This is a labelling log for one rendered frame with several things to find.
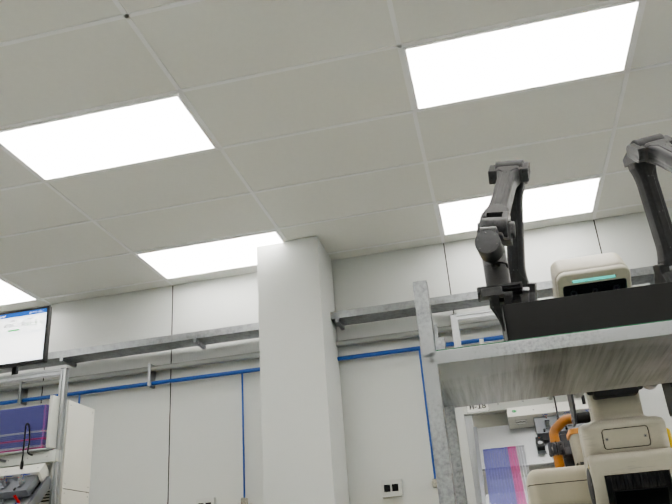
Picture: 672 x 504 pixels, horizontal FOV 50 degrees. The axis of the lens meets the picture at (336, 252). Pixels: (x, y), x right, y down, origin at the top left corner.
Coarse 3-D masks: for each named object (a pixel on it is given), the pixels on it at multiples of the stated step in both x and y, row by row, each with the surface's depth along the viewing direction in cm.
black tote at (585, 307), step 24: (624, 288) 151; (648, 288) 150; (504, 312) 155; (528, 312) 154; (552, 312) 153; (576, 312) 152; (600, 312) 150; (624, 312) 149; (648, 312) 148; (528, 336) 152
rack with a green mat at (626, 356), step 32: (416, 288) 149; (448, 352) 142; (480, 352) 141; (512, 352) 139; (544, 352) 139; (576, 352) 141; (608, 352) 143; (640, 352) 145; (448, 384) 158; (480, 384) 160; (512, 384) 163; (544, 384) 165; (576, 384) 167; (608, 384) 170; (640, 384) 172; (448, 416) 179; (448, 448) 135; (448, 480) 133
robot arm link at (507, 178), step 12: (492, 168) 203; (504, 168) 199; (516, 168) 198; (528, 168) 200; (492, 180) 202; (504, 180) 191; (516, 180) 197; (528, 180) 199; (504, 192) 184; (492, 204) 179; (504, 204) 178; (492, 216) 175; (504, 216) 171; (504, 228) 169
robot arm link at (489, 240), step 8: (512, 224) 170; (480, 232) 163; (488, 232) 162; (496, 232) 163; (512, 232) 169; (480, 240) 162; (488, 240) 162; (496, 240) 161; (504, 240) 169; (512, 240) 171; (480, 248) 162; (488, 248) 161; (496, 248) 160; (480, 256) 166; (488, 256) 162; (496, 256) 163
